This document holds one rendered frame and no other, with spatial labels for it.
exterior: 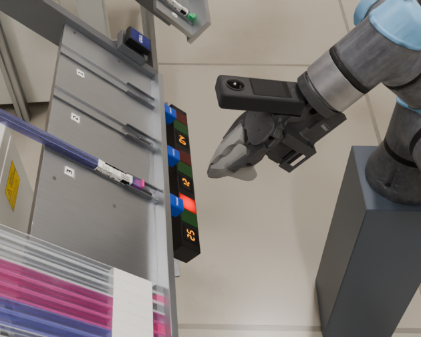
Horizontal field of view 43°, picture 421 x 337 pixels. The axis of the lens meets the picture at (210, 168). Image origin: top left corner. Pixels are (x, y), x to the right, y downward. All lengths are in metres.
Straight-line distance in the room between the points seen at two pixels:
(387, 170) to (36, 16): 0.70
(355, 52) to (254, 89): 0.13
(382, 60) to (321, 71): 0.08
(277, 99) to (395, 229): 0.52
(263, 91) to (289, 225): 1.05
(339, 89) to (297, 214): 1.09
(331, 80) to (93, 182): 0.35
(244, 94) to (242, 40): 1.79
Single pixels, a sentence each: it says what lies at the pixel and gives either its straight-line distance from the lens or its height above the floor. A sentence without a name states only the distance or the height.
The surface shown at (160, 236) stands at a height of 0.73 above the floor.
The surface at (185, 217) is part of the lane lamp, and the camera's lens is 0.87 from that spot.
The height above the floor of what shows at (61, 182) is 0.83.
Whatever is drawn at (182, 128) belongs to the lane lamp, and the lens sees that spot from 1.03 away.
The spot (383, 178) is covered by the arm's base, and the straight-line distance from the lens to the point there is 1.09.
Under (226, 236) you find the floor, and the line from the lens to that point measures 1.67.
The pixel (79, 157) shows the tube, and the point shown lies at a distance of 0.76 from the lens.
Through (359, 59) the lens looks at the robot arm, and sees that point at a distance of 0.68.
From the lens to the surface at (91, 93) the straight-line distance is 0.89.
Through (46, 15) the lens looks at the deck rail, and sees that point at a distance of 0.99.
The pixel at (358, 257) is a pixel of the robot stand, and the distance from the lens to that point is 1.20.
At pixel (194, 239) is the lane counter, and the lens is 0.86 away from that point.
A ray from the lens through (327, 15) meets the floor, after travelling 2.70.
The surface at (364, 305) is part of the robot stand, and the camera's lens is 1.38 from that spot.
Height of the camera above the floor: 1.35
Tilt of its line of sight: 47 degrees down
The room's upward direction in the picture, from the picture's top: straight up
